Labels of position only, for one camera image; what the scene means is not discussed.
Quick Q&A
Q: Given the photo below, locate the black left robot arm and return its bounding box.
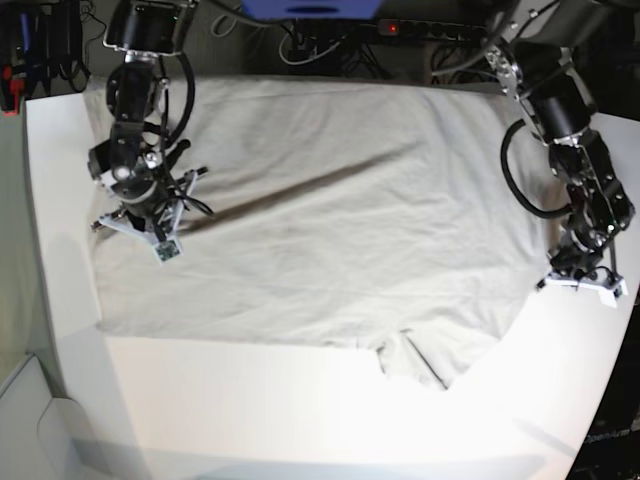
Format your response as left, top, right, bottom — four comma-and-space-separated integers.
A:
482, 1, 639, 285

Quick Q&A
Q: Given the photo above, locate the blue box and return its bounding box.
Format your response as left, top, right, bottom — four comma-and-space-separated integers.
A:
242, 0, 382, 19

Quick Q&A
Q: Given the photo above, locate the black power strip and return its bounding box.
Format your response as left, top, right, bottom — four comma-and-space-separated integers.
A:
377, 19, 486, 41

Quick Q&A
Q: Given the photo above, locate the red black tool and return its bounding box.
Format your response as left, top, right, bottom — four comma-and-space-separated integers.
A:
1, 65, 25, 116

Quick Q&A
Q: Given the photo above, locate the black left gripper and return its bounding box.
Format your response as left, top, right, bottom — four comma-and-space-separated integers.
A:
547, 227, 620, 280

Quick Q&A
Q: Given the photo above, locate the beige t-shirt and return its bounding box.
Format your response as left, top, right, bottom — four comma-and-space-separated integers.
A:
92, 78, 549, 390

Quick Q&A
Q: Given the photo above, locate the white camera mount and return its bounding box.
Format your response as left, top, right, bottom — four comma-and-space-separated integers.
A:
536, 266, 629, 308

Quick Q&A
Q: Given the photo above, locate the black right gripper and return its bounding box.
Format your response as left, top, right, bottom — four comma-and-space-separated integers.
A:
88, 142, 191, 225

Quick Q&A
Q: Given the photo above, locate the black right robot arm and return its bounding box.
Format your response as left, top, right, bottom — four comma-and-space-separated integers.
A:
88, 1, 198, 232

